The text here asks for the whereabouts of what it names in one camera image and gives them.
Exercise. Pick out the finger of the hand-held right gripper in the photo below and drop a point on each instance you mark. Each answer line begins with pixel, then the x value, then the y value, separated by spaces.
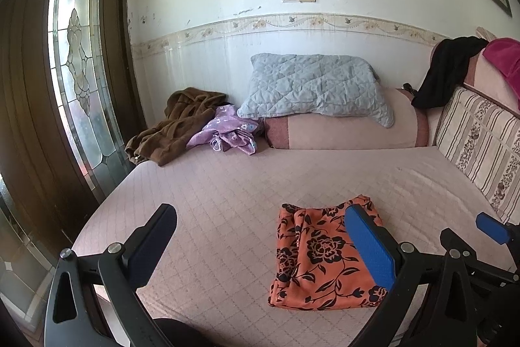
pixel 493 229
pixel 459 239

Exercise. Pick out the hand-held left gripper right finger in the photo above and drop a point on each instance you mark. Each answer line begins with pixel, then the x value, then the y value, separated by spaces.
pixel 373 245

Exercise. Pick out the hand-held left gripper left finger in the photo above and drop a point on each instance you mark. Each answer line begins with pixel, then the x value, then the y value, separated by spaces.
pixel 152 245

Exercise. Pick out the orange black floral dress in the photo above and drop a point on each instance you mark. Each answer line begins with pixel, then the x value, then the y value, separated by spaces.
pixel 317 249

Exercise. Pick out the striped floral cushion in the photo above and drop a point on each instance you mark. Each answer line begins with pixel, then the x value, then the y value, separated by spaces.
pixel 479 139

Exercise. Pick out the pink bolster pillow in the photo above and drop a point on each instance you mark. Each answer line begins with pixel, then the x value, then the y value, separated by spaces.
pixel 345 133

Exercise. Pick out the brown fleece robe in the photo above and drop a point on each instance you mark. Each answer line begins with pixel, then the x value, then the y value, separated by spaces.
pixel 174 127

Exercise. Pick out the leaded glass side panel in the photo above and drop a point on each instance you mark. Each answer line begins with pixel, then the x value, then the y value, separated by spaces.
pixel 20 261

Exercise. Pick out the purple floral garment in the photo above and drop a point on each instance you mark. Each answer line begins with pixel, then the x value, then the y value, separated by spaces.
pixel 227 127

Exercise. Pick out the small black object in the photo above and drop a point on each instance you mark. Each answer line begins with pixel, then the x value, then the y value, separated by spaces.
pixel 406 87

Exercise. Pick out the black garment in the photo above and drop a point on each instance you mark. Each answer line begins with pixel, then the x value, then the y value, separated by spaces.
pixel 447 66

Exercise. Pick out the blue quilted pillow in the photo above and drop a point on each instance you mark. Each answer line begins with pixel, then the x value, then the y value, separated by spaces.
pixel 313 87

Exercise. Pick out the magenta cloth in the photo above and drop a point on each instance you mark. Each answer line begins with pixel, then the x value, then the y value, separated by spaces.
pixel 505 58

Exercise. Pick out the dark wooden door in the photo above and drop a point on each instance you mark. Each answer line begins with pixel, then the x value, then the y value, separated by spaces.
pixel 28 87

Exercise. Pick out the arched stained glass panel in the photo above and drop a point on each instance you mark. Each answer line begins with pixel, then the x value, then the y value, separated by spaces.
pixel 75 46

